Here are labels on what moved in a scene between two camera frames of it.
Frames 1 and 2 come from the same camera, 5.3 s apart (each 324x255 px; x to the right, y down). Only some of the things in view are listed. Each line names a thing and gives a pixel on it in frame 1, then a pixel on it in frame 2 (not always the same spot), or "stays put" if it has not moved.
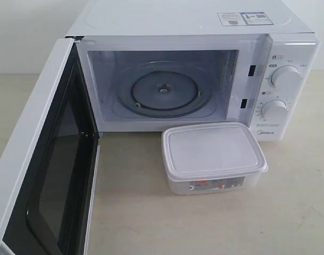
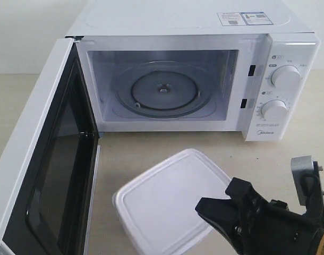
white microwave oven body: [150, 64] stays put
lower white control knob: [274, 110] stays put
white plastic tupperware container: [214, 158] to [157, 210]
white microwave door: [47, 202] stays put
